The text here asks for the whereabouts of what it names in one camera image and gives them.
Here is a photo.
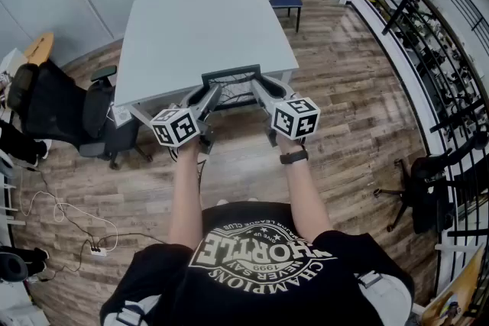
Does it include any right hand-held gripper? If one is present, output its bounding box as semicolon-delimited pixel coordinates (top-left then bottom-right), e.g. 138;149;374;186
249;75;322;148

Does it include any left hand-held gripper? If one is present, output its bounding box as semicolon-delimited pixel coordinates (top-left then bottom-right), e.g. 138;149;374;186
149;82;224;156

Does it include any black-framed patterned square tile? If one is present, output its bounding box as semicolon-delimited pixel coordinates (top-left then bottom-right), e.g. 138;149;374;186
201;63;268;112

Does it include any person's left forearm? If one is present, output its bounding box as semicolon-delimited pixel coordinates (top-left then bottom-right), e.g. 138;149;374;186
167;136;204;250

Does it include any person's right forearm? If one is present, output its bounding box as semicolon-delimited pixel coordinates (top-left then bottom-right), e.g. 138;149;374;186
275;132;334;242

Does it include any black wristwatch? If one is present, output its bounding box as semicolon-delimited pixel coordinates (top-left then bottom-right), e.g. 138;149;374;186
279;149;310;166

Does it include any white patterned box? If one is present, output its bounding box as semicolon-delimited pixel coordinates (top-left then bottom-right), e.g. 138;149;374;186
112;105;134;127

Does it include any black metal railing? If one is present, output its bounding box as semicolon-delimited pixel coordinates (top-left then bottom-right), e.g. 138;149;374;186
357;0;489;318

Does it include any black mesh office chair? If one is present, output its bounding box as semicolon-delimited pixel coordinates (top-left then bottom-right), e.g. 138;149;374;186
6;60;154;170

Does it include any round wooden table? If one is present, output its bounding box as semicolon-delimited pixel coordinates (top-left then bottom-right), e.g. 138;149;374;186
24;31;56;66

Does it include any black printed t-shirt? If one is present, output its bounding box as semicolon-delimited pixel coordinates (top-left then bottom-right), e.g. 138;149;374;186
99;201;416;326

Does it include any wooden board with picture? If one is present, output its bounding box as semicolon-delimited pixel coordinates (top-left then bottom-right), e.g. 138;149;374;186
419;242;487;326

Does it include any black floor cable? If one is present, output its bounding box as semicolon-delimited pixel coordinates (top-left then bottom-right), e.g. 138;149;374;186
26;162;96;250

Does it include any white floor cable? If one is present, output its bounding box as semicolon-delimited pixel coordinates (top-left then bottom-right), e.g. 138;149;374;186
17;160;120;253

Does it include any grey harness strap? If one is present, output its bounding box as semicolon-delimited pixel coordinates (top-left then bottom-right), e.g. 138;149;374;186
102;293;162;326
357;270;414;326

